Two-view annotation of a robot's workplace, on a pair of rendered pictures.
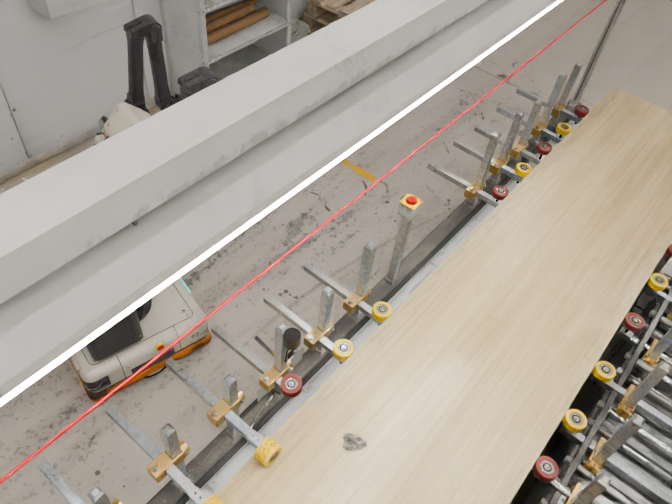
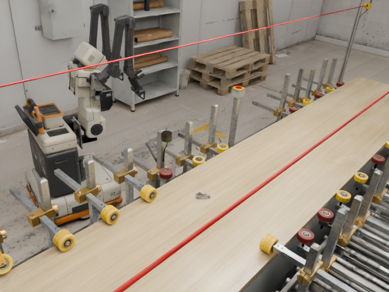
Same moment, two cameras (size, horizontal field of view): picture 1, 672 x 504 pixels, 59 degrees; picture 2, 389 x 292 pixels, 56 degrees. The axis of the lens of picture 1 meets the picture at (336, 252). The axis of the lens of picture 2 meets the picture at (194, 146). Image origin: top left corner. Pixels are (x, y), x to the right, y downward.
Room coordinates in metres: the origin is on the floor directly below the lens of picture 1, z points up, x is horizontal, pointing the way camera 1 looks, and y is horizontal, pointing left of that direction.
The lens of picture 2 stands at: (-0.75, -0.26, 2.16)
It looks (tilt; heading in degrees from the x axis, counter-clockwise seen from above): 30 degrees down; 6
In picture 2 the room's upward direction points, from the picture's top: 4 degrees clockwise
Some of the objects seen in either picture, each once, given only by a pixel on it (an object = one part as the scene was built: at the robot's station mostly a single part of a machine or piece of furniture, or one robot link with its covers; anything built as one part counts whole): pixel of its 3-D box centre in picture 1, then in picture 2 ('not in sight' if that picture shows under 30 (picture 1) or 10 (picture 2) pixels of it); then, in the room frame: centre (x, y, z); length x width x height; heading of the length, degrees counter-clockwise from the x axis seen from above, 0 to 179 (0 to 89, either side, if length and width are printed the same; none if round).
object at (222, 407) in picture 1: (226, 406); (125, 174); (0.93, 0.30, 0.95); 0.14 x 0.06 x 0.05; 146
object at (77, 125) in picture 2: not in sight; (84, 127); (1.88, 0.97, 0.68); 0.28 x 0.27 x 0.25; 43
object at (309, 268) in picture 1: (343, 293); (200, 144); (1.57, -0.06, 0.83); 0.43 x 0.03 x 0.04; 56
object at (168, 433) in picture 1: (176, 460); (92, 197); (0.74, 0.43, 0.90); 0.04 x 0.04 x 0.48; 56
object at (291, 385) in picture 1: (290, 390); (165, 178); (1.07, 0.10, 0.85); 0.08 x 0.08 x 0.11
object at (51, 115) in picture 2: not in sight; (49, 115); (1.65, 1.13, 0.87); 0.23 x 0.15 x 0.11; 43
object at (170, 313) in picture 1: (127, 318); (73, 186); (1.72, 1.05, 0.16); 0.67 x 0.64 x 0.25; 133
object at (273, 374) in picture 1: (276, 374); (158, 172); (1.13, 0.16, 0.85); 0.14 x 0.06 x 0.05; 146
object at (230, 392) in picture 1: (232, 412); (129, 183); (0.94, 0.29, 0.87); 0.04 x 0.04 x 0.48; 56
